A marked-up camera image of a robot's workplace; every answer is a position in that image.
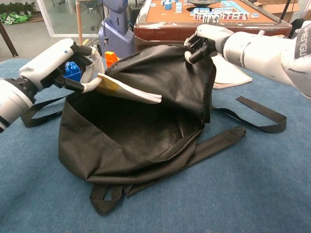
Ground row of mahjong tiles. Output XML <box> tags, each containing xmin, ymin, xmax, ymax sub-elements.
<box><xmin>193</xmin><ymin>12</ymin><xmax>250</xmax><ymax>24</ymax></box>

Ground green potted plants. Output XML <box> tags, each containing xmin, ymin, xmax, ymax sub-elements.
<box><xmin>0</xmin><ymin>1</ymin><xmax>36</xmax><ymax>15</ymax></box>

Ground cream spiral notebook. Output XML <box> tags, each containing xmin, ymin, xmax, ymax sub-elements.
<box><xmin>211</xmin><ymin>53</ymin><xmax>253</xmax><ymax>90</ymax></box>

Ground floor cable bundle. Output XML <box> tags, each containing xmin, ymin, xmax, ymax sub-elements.
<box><xmin>89</xmin><ymin>38</ymin><xmax>103</xmax><ymax>53</ymax></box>

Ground dark slanted furniture leg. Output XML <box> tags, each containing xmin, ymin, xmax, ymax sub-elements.
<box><xmin>0</xmin><ymin>21</ymin><xmax>19</xmax><ymax>58</ymax></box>

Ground green crumpled cloth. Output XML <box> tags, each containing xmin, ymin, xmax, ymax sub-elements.
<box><xmin>0</xmin><ymin>12</ymin><xmax>33</xmax><ymax>26</ymax></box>

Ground orange toy block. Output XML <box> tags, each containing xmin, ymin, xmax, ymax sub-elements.
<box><xmin>104</xmin><ymin>51</ymin><xmax>121</xmax><ymax>68</ymax></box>

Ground brown mahjong table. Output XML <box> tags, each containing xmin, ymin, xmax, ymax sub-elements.
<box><xmin>133</xmin><ymin>0</ymin><xmax>293</xmax><ymax>59</ymax></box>

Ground black tripod pole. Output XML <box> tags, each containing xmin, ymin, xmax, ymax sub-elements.
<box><xmin>279</xmin><ymin>0</ymin><xmax>292</xmax><ymax>24</ymax></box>

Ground lavender robot base column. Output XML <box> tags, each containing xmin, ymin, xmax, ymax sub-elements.
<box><xmin>98</xmin><ymin>0</ymin><xmax>137</xmax><ymax>58</ymax></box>

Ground blue table cloth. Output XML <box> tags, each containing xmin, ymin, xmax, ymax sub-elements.
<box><xmin>0</xmin><ymin>57</ymin><xmax>311</xmax><ymax>233</ymax></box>

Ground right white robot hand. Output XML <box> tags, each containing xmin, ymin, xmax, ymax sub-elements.
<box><xmin>184</xmin><ymin>23</ymin><xmax>234</xmax><ymax>64</ymax></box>

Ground wooden pole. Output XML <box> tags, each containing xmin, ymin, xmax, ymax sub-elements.
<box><xmin>75</xmin><ymin>0</ymin><xmax>84</xmax><ymax>47</ymax></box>

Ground white book yellow spine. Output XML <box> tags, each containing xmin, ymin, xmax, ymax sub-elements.
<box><xmin>96</xmin><ymin>72</ymin><xmax>163</xmax><ymax>104</ymax></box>

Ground blue toy brick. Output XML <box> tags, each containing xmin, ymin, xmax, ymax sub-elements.
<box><xmin>63</xmin><ymin>61</ymin><xmax>82</xmax><ymax>83</ymax></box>

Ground black fabric backpack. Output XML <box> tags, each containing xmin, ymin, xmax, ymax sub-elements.
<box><xmin>20</xmin><ymin>43</ymin><xmax>287</xmax><ymax>216</ymax></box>

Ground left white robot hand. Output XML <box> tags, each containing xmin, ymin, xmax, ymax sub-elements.
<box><xmin>19</xmin><ymin>37</ymin><xmax>106</xmax><ymax>94</ymax></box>

